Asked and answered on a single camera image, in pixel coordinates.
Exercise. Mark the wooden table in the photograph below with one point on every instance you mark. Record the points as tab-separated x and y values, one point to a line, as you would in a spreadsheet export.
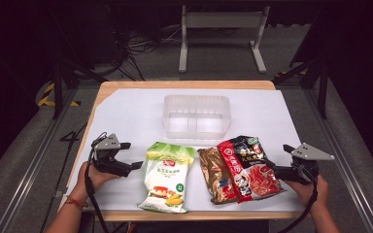
175	84

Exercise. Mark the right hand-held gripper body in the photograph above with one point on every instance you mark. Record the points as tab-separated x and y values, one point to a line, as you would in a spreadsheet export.
304	155

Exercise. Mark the black metal stand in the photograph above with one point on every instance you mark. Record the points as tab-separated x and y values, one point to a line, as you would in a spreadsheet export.
57	90
322	93

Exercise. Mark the person's left hand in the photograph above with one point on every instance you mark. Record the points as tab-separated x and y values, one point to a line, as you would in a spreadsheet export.
89	179

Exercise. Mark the person's right hand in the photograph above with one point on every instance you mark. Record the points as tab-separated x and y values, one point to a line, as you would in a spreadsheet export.
314	194

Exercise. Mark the white paper sheet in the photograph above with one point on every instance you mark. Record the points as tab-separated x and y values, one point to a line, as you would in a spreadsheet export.
126	110

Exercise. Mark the aluminium floor rail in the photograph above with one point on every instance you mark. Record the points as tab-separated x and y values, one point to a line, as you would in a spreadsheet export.
343	161
35	161

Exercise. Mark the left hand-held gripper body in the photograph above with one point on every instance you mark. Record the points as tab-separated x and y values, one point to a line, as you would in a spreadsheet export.
108	161

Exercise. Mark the yellow black hazard tape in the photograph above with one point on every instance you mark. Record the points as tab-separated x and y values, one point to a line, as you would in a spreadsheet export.
47	92

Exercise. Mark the brown gold snack packet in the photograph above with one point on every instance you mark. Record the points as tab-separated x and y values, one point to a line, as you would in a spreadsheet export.
213	174

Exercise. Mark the grey metal stand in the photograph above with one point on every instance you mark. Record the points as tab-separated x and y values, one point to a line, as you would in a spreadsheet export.
221	19

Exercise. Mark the red black snack packet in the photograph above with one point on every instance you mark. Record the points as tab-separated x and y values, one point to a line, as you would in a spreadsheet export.
255	181

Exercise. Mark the clear plastic container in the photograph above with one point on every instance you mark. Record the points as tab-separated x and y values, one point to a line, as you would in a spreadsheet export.
196	116

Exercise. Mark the green white snack packet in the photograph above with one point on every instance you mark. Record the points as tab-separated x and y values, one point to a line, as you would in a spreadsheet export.
166	178

